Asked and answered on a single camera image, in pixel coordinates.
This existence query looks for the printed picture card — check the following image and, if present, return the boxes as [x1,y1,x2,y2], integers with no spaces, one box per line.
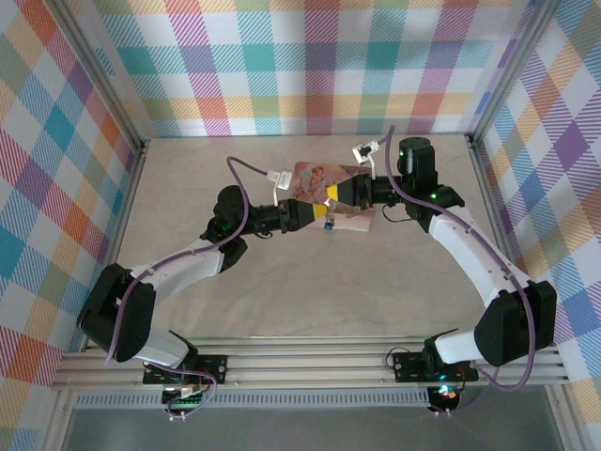
[291,160,378,234]

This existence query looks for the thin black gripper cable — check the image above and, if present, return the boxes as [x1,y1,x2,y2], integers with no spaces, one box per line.
[379,203,410,226]

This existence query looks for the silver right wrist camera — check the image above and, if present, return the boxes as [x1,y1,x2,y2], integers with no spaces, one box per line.
[350,140,381,179]

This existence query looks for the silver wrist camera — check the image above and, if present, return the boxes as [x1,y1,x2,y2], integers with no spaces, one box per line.
[350,140,381,179]
[265,167,294,206]

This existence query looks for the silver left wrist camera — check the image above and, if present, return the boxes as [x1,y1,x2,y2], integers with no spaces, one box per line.
[265,167,294,206]

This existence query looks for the aluminium side rail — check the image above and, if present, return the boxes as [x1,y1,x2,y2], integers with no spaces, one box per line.
[465,134,567,353]
[69,139,150,353]

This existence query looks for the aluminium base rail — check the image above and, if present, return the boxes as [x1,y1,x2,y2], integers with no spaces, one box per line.
[51,334,570,389]

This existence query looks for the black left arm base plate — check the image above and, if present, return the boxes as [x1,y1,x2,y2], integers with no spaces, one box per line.
[141,354,229,385]

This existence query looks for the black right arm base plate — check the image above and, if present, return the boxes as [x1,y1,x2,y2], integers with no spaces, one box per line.
[391,350,480,383]

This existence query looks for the aluminium frame corner post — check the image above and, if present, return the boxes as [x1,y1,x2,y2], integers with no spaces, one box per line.
[468,0,561,142]
[54,0,147,151]

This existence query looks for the grey slotted cable duct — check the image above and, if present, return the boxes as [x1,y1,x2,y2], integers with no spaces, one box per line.
[73,393,432,410]

